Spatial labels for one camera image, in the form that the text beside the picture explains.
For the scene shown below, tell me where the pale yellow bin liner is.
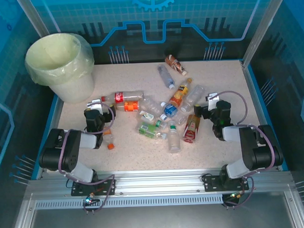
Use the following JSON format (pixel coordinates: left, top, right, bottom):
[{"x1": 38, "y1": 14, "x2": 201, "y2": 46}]
[{"x1": 23, "y1": 31, "x2": 95, "y2": 87}]

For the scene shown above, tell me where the aluminium mounting rail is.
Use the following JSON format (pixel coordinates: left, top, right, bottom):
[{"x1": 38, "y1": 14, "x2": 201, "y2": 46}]
[{"x1": 23, "y1": 164, "x2": 295, "y2": 202}]

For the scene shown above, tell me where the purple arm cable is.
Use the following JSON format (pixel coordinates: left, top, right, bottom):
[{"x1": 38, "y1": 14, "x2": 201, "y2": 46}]
[
  {"x1": 56, "y1": 102, "x2": 119, "y2": 214},
  {"x1": 208, "y1": 89, "x2": 278, "y2": 209}
]

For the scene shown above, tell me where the grey metal panel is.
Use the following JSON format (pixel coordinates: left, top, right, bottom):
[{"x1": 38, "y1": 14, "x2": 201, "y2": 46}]
[{"x1": 10, "y1": 201, "x2": 304, "y2": 228}]

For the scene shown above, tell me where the white plastic bin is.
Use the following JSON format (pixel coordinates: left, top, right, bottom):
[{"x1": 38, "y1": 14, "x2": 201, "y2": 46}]
[{"x1": 24, "y1": 31, "x2": 96, "y2": 106}]

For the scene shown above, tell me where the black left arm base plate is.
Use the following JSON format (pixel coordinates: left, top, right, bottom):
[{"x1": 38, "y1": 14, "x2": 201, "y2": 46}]
[{"x1": 70, "y1": 179, "x2": 117, "y2": 197}]

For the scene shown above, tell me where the clear bottle orange cap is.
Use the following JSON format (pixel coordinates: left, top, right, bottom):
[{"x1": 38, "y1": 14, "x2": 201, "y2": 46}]
[{"x1": 102, "y1": 129, "x2": 116, "y2": 151}]

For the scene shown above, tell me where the clear crushed bottle white cap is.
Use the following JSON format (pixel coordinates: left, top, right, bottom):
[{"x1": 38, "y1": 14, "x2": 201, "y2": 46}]
[{"x1": 141, "y1": 94, "x2": 168, "y2": 122}]

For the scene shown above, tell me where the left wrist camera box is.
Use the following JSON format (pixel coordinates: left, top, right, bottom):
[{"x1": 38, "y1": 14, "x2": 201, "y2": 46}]
[{"x1": 86, "y1": 99, "x2": 103, "y2": 114}]

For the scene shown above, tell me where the blue label bottle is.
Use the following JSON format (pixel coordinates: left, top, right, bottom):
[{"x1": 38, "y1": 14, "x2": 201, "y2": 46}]
[{"x1": 160, "y1": 100, "x2": 188, "y2": 126}]

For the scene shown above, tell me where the red label cola bottle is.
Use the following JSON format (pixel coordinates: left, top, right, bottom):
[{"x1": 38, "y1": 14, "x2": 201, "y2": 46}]
[{"x1": 100, "y1": 90, "x2": 145, "y2": 105}]

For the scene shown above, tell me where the brown coffee drink bottle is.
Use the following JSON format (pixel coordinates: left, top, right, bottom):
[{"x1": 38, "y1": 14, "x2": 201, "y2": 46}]
[{"x1": 164, "y1": 54, "x2": 188, "y2": 77}]

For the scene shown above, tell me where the small LED circuit board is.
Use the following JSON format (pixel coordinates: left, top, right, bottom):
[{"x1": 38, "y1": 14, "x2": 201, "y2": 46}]
[
  {"x1": 82, "y1": 194, "x2": 100, "y2": 206},
  {"x1": 223, "y1": 190, "x2": 246, "y2": 201}
]

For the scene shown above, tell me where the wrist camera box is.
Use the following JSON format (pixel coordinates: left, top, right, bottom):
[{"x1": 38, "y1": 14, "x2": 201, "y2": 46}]
[
  {"x1": 86, "y1": 99, "x2": 103, "y2": 114},
  {"x1": 205, "y1": 92, "x2": 221, "y2": 111}
]

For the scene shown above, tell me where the right aluminium side rail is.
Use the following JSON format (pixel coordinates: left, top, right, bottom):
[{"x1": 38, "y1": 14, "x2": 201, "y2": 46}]
[{"x1": 240, "y1": 58, "x2": 282, "y2": 173}]

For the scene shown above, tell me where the red label tea bottle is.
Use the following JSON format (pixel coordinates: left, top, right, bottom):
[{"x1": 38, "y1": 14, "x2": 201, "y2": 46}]
[{"x1": 182, "y1": 114, "x2": 203, "y2": 145}]

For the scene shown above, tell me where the orange juice bottle yellow cap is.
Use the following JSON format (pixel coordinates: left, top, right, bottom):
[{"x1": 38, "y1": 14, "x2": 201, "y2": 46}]
[{"x1": 168, "y1": 77, "x2": 194, "y2": 108}]

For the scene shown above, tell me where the orange label bottle brown cap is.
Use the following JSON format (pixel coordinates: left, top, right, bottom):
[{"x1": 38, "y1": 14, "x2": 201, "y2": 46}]
[{"x1": 115, "y1": 100, "x2": 140, "y2": 113}]

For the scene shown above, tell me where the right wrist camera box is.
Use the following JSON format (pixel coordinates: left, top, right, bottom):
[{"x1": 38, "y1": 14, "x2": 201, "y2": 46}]
[{"x1": 205, "y1": 92, "x2": 221, "y2": 111}]

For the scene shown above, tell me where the left aluminium frame post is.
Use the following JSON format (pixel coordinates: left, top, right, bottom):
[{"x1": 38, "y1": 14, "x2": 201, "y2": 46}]
[{"x1": 14, "y1": 0, "x2": 62, "y2": 37}]

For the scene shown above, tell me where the aluminium frame post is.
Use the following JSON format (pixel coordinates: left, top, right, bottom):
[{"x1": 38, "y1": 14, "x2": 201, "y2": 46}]
[
  {"x1": 14, "y1": 0, "x2": 62, "y2": 37},
  {"x1": 239, "y1": 0, "x2": 295, "y2": 68}
]

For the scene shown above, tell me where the slotted grey cable duct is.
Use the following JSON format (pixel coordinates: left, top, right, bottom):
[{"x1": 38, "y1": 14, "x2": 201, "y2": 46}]
[{"x1": 33, "y1": 193, "x2": 225, "y2": 211}]

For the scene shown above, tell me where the clear bottle green neck band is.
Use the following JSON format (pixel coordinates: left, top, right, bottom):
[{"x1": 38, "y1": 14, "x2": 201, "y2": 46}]
[{"x1": 166, "y1": 120, "x2": 182, "y2": 154}]

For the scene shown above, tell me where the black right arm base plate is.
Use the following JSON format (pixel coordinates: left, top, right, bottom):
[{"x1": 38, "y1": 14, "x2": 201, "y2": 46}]
[{"x1": 202, "y1": 172, "x2": 250, "y2": 193}]

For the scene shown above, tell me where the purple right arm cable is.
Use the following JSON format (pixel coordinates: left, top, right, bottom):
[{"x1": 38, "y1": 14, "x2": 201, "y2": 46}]
[{"x1": 208, "y1": 89, "x2": 278, "y2": 209}]

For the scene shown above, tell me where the clear bluish water bottle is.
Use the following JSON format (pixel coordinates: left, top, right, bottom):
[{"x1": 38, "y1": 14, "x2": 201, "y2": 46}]
[{"x1": 157, "y1": 63, "x2": 176, "y2": 90}]

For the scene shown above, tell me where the right aluminium frame post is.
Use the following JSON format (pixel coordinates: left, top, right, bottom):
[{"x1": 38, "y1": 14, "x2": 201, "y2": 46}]
[{"x1": 239, "y1": 0, "x2": 295, "y2": 68}]

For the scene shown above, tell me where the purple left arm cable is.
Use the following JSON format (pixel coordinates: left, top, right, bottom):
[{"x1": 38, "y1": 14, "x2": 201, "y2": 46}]
[{"x1": 56, "y1": 102, "x2": 119, "y2": 214}]

